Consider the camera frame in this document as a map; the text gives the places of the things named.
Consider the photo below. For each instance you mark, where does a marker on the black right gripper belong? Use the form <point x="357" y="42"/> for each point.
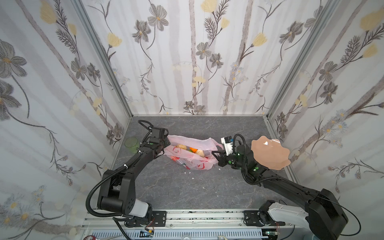
<point x="222" y="157"/>

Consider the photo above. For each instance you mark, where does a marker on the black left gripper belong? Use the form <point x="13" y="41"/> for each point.
<point x="162" y="143"/>

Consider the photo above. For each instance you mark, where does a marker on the pink plastic bag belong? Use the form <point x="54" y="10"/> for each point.
<point x="188" y="159"/>

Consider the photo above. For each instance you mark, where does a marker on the peach scalloped plate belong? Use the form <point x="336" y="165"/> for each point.
<point x="270" y="153"/>

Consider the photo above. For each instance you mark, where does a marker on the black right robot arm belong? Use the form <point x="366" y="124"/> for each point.
<point x="317" y="211"/>

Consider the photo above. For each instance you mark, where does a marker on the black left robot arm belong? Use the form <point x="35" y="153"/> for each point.
<point x="115" y="194"/>

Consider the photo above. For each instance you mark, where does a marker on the green translucent cup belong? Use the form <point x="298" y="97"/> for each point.
<point x="132" y="144"/>

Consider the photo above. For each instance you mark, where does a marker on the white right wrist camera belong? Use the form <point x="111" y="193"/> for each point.
<point x="227" y="142"/>

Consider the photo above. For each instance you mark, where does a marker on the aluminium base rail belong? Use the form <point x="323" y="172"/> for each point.
<point x="189" y="219"/>

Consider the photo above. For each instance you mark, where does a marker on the white slotted cable duct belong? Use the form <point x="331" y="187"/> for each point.
<point x="199" y="234"/>

